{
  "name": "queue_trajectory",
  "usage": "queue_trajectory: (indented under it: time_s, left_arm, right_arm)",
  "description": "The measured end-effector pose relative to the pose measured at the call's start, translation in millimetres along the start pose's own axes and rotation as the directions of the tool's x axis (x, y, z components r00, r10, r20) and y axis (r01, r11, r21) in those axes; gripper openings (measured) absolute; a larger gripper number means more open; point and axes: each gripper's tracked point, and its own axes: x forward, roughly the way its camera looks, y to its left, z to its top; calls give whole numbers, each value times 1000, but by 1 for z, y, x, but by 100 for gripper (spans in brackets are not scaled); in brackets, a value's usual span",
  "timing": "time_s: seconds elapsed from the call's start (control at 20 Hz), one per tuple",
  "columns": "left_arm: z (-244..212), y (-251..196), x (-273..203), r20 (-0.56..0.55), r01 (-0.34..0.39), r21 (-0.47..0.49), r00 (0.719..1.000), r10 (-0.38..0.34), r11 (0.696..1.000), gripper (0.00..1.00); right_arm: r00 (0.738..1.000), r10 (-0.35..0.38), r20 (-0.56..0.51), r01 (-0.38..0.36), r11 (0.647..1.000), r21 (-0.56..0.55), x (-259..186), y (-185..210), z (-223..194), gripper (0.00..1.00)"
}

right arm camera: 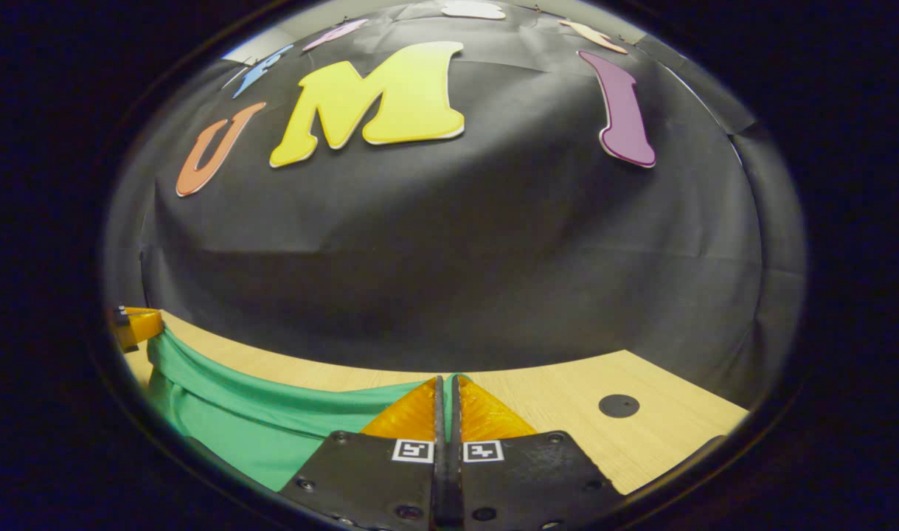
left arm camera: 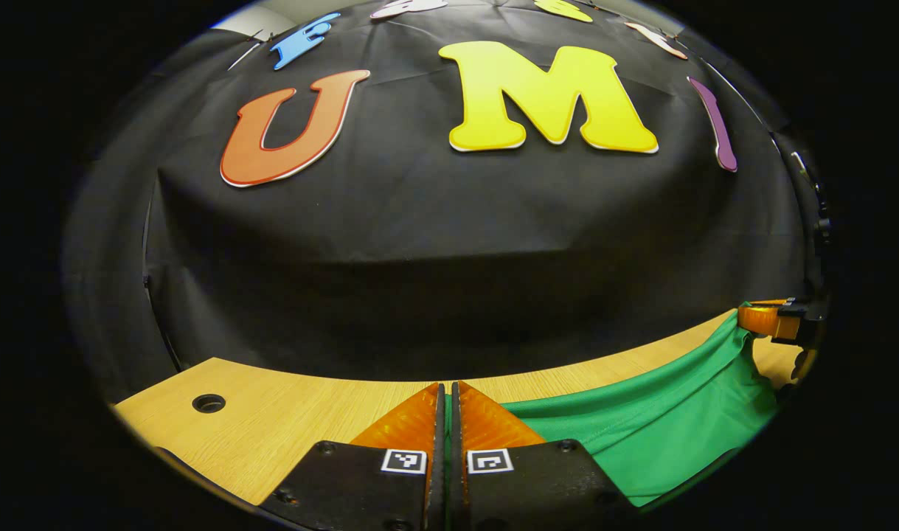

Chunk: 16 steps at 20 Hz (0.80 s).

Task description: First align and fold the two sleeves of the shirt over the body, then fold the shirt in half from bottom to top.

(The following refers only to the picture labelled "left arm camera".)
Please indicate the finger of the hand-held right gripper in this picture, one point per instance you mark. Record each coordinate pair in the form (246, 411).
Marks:
(762, 321)

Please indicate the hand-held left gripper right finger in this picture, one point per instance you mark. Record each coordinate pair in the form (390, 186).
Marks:
(456, 479)

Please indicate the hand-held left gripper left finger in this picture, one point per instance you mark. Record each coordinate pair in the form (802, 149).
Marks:
(437, 479)

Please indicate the green T-shirt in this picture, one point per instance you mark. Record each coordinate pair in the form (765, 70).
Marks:
(663, 420)

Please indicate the black backdrop cloth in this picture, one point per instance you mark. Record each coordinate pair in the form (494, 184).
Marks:
(456, 258)

